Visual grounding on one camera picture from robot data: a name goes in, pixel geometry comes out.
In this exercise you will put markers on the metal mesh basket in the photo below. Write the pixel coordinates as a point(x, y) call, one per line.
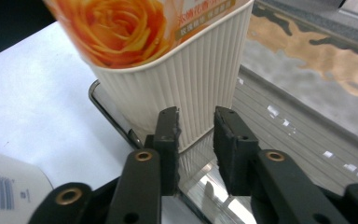
point(292, 133)

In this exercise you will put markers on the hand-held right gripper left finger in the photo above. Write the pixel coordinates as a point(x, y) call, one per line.
point(166, 149)

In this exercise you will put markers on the cream pump bottle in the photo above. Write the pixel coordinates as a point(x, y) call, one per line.
point(167, 62)

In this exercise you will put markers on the white bottle with blue pump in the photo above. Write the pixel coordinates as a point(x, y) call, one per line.
point(9, 193)

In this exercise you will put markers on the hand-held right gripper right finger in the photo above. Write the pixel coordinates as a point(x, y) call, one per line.
point(234, 155)

